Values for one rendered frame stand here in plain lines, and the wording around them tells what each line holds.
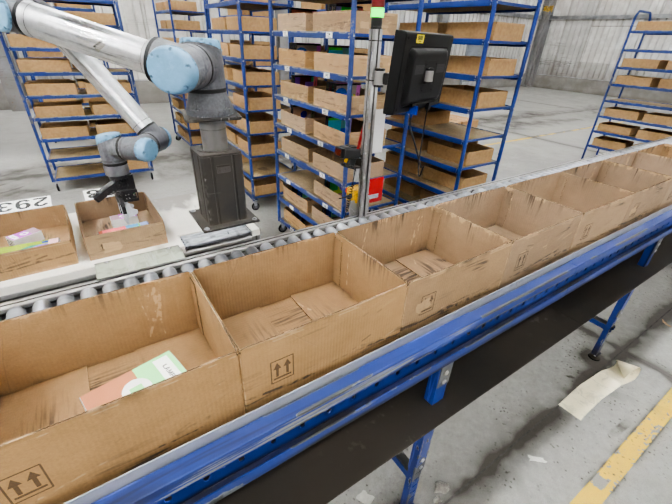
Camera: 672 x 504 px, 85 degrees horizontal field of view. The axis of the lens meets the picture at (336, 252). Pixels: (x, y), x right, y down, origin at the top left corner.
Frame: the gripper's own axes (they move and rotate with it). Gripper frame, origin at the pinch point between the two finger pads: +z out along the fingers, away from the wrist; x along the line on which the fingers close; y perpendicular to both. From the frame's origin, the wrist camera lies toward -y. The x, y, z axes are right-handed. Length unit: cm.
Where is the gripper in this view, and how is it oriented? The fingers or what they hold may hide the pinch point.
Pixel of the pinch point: (124, 219)
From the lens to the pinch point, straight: 188.6
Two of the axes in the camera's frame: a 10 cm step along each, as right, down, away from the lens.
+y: 8.0, -2.8, 5.4
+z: -0.3, 8.7, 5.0
